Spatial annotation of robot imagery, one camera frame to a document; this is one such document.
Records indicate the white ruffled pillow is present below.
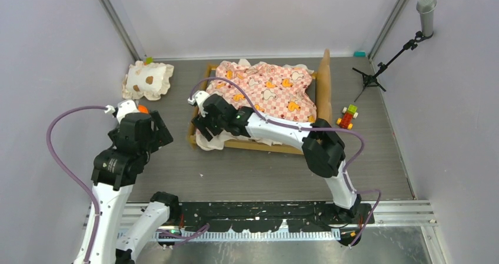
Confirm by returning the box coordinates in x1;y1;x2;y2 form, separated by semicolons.
122;61;174;101

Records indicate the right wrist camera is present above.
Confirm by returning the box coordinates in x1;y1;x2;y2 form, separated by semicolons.
188;91;211;116

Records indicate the wooden pet bed frame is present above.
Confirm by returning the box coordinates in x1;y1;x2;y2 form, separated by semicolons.
187;48;333;155

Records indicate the orange curved toy block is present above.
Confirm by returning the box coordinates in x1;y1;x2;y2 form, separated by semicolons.
137;105;149;114

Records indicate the red toy block car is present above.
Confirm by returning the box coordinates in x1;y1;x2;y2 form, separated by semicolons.
336;104;358;130

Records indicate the teal small block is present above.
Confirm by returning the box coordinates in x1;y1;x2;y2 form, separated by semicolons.
353;51;367;58

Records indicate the purple cable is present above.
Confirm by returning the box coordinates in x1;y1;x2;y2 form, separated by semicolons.
188;76;382;248
46;105;211;264

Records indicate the green small block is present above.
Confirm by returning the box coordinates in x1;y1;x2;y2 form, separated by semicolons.
144;57;154;65

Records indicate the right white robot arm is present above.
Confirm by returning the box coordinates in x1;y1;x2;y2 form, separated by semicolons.
188;91;361;223

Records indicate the black microphone stand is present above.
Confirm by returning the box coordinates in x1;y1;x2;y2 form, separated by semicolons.
352;31;434;102

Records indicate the grey microphone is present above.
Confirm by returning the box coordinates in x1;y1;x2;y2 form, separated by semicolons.
416;0;437;38

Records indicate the pink checkered duck mattress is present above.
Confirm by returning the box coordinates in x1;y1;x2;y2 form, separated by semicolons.
195;58;317;152

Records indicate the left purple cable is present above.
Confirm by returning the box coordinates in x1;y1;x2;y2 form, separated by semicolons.
46;105;211;264

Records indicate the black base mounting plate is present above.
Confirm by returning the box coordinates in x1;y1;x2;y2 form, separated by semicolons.
165;201;374;233

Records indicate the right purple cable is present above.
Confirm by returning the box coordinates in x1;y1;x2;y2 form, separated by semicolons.
188;76;382;248

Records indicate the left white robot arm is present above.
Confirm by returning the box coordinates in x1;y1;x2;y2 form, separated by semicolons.
74;111;181;263

